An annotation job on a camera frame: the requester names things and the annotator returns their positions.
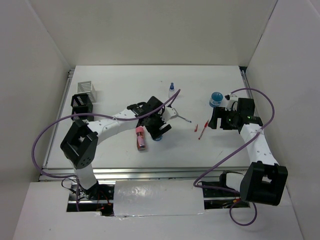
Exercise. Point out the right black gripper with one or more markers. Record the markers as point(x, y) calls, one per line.
point(220, 112)

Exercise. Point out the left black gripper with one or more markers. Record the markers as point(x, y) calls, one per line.
point(155, 132)

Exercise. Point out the blue slime jar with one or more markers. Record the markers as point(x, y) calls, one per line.
point(215, 99)
point(159, 138)

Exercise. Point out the pink capped marker tube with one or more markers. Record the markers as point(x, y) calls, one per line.
point(140, 139)

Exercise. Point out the clear spray bottle blue cap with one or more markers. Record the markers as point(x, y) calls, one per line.
point(171, 90)

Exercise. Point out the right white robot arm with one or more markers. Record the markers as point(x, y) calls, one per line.
point(265, 179)

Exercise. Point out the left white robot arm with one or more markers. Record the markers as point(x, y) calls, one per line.
point(80, 143)

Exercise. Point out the red pen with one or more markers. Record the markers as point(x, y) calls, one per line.
point(204, 128)

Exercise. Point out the blue pen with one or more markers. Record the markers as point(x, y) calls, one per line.
point(185, 119)

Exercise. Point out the white foil sheet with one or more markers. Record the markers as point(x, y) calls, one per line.
point(157, 198)

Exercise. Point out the black mesh container front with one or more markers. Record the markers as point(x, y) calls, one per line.
point(81, 116)

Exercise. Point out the black mesh container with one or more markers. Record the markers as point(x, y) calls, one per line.
point(81, 104)
point(81, 116)

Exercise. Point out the silver mesh container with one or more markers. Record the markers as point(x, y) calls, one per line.
point(87, 87)

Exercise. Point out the black mesh container rear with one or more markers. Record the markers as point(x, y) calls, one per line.
point(81, 104)

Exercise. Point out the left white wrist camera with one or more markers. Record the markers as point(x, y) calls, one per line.
point(169, 114)

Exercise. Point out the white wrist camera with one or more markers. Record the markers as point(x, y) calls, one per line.
point(169, 114)
point(232, 101)

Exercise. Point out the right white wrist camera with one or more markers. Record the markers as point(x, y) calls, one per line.
point(232, 101)

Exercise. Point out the aluminium frame rail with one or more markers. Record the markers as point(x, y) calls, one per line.
point(144, 173)

